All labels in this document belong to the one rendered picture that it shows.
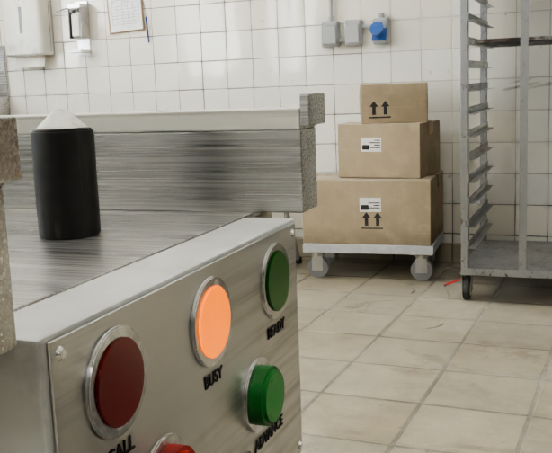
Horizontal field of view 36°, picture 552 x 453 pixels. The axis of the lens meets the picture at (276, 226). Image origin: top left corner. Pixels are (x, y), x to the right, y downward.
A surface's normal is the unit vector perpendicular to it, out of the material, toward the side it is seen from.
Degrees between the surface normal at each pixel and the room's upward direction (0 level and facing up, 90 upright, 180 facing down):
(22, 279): 0
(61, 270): 0
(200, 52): 90
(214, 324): 90
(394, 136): 87
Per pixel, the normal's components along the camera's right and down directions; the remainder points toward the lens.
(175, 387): 0.94, 0.02
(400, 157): -0.43, 0.18
